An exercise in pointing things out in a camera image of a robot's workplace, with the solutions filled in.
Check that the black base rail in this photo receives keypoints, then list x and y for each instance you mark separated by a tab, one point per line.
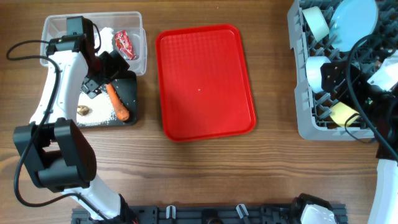
303	209

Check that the white tissue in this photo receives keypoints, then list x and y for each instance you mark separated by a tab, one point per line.
105	41

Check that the black waste tray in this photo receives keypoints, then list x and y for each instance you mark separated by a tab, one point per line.
126	89

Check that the red serving tray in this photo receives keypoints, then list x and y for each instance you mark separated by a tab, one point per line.
204	84

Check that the grey dishwasher rack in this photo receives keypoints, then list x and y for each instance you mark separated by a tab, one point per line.
314	109

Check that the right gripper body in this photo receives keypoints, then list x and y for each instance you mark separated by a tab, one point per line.
365	94

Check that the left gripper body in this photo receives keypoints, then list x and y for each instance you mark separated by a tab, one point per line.
107	69

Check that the light blue bowl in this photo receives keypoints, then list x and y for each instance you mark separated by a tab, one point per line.
313	71

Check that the red strawberry snack wrapper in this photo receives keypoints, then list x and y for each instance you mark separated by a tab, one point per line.
124	44

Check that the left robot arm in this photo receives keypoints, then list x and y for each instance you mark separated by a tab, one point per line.
52	148

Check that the orange carrot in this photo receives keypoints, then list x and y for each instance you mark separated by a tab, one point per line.
121	111

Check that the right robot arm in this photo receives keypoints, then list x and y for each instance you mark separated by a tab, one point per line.
382	120

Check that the light blue plate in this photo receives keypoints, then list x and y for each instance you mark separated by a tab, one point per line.
352	20

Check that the yellow plastic cup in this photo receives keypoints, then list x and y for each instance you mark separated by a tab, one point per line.
342	113

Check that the mint green bowl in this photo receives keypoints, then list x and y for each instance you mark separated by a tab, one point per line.
316	22

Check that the clear plastic bin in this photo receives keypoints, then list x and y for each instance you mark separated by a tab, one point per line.
56	27

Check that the white rice pile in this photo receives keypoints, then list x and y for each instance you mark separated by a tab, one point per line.
102	111

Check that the brown food scrap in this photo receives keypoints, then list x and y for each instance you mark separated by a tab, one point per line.
83	110

